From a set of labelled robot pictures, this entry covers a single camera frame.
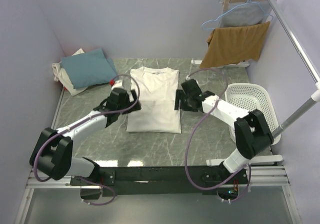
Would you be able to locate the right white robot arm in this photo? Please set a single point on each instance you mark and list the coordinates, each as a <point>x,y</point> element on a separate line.
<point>252,133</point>

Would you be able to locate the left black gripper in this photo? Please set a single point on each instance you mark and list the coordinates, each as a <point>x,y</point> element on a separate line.
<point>136,107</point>

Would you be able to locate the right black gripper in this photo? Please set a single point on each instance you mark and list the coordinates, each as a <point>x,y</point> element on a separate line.
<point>180,96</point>

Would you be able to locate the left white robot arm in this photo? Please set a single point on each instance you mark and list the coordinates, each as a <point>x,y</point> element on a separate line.
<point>52,157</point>

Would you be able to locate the folded teal t-shirt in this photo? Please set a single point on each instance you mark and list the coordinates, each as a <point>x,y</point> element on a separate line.
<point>88,69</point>

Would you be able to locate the brown t-shirt on rack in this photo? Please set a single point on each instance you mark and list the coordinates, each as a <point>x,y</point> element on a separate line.
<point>232,45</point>

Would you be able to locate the white perforated plastic basket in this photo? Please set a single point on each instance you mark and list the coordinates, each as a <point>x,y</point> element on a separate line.
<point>250,97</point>

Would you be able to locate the folded cream t-shirt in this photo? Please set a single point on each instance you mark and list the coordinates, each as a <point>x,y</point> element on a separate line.
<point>60,75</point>

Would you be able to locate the silver clothes rail stand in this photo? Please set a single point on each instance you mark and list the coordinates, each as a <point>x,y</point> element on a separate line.
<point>281,71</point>

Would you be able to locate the grey garment on rack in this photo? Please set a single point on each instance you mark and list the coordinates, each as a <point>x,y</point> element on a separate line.
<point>242,15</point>

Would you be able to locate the white t-shirt red print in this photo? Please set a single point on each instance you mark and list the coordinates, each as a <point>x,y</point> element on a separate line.
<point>157,99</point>

